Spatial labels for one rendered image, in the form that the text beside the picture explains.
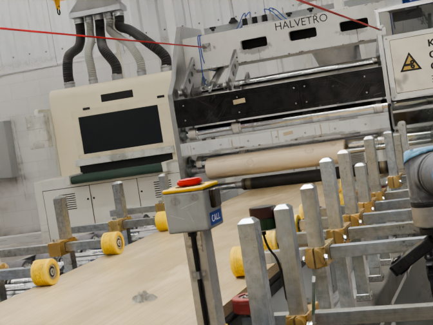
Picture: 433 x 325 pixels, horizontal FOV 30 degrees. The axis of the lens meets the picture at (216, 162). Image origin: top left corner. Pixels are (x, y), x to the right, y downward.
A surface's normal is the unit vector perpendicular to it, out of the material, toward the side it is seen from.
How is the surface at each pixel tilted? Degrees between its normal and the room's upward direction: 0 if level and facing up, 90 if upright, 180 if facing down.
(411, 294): 90
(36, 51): 90
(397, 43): 90
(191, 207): 90
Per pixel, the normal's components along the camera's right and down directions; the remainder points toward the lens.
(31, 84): -0.23, 0.09
